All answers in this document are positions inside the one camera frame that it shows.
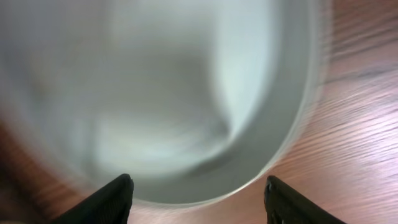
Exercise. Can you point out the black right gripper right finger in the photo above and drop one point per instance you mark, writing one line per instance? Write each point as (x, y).
(285, 205)

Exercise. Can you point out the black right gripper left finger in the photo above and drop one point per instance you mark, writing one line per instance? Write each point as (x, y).
(110, 204)

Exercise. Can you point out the white plate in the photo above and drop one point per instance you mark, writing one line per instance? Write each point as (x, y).
(194, 100)

